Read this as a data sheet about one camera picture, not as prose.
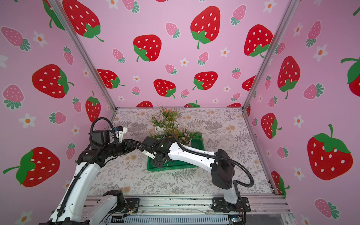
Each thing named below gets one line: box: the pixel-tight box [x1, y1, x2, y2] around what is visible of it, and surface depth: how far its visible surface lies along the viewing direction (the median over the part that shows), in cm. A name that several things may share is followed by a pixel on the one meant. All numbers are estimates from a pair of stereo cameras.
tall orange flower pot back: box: [158, 103, 182, 131], surface depth 100 cm
